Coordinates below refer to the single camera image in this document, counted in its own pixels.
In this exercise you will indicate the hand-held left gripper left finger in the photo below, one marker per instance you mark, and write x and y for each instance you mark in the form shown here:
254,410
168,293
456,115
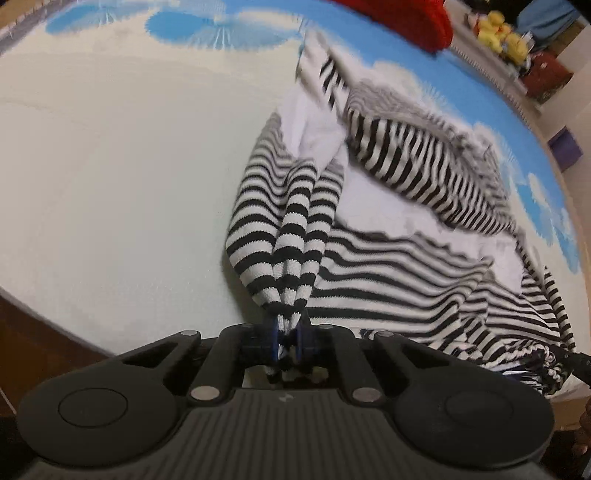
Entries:
275,342

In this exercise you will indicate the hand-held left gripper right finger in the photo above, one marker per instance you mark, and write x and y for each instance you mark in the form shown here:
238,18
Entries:
299,344

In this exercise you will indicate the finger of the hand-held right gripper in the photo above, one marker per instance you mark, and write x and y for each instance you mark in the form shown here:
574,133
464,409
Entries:
577,362

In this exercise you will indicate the black white striped hooded top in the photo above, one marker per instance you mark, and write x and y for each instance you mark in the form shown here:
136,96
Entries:
392,277

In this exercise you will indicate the purple box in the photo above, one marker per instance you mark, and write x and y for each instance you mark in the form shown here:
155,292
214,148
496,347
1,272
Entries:
565,150

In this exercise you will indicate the blue grey printed bed sheet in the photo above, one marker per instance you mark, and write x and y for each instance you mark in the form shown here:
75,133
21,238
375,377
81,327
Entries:
115,184

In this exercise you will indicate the maroon plush cushion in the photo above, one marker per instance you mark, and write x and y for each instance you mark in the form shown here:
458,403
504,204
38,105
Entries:
547,76

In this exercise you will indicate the yellow plush toy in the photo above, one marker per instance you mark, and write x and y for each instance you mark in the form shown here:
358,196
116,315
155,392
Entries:
491,27
513,46

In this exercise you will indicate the red folded blanket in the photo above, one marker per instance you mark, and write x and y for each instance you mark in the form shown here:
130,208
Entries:
406,18

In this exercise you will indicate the blue hanging cloth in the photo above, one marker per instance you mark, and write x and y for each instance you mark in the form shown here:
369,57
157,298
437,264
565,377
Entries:
549,21

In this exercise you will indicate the wooden bed frame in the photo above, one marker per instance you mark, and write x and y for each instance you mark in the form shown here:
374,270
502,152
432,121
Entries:
41,341

